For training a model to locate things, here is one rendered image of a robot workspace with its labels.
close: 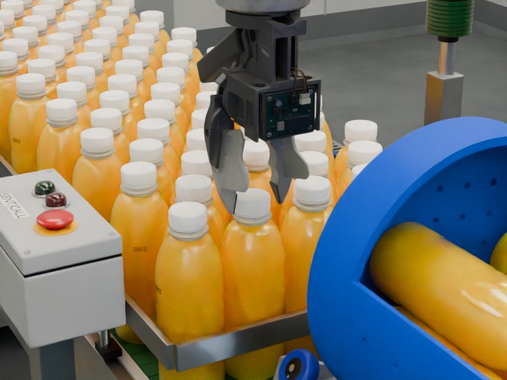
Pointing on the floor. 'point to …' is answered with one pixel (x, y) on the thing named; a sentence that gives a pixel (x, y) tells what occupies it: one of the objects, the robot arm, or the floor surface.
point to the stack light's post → (443, 96)
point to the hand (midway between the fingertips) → (252, 194)
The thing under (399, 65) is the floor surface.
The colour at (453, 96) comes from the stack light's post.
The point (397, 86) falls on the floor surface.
